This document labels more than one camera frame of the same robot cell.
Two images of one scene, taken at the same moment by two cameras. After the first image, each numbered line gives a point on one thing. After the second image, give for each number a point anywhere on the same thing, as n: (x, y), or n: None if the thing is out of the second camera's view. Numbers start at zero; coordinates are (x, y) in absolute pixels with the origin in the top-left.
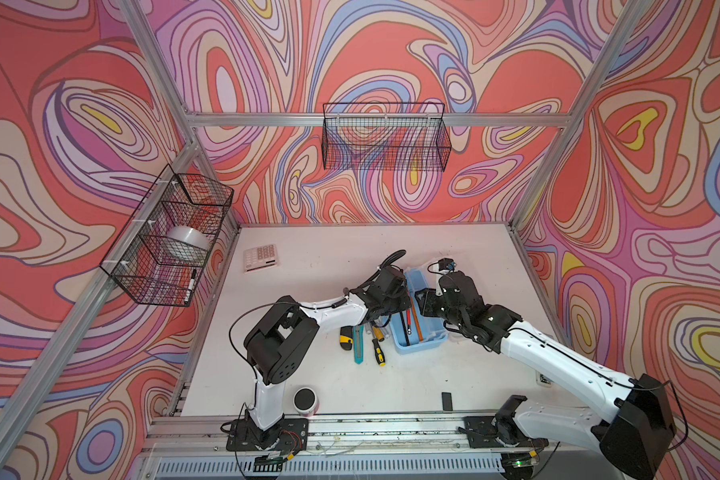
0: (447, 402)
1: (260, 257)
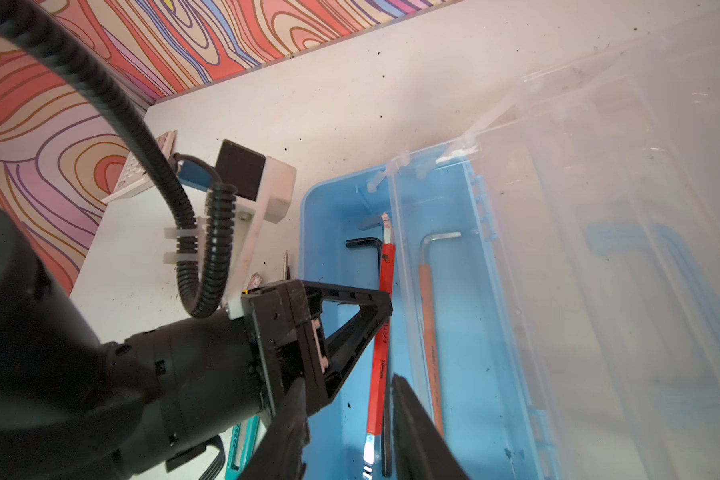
0: None
1: (136, 176)
